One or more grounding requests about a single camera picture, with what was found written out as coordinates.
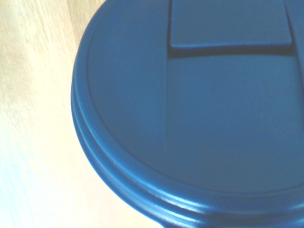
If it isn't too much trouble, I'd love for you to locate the blue plastic lid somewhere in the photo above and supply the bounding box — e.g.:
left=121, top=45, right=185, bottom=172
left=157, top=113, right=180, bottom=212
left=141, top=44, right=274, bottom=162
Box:
left=70, top=0, right=304, bottom=228

